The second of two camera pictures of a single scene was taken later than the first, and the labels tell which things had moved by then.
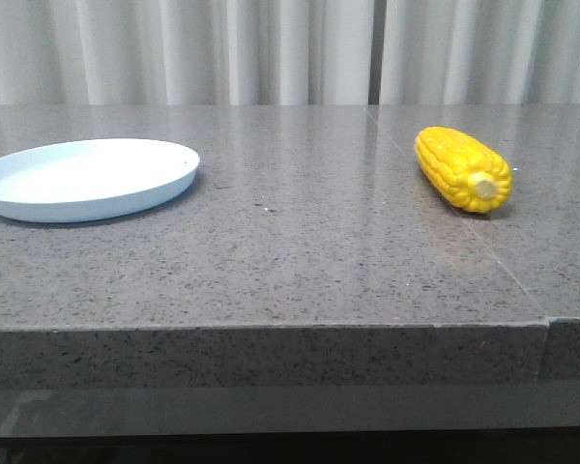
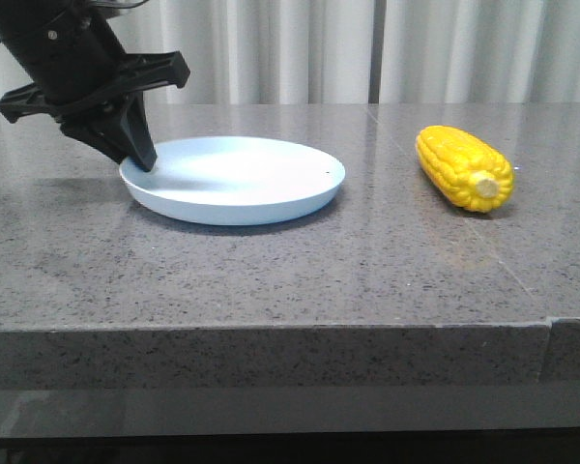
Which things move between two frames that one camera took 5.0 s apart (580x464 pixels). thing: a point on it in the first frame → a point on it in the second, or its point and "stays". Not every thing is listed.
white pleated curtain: x=289 y=52 stays
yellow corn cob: x=464 y=170 stays
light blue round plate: x=82 y=179 → x=233 y=180
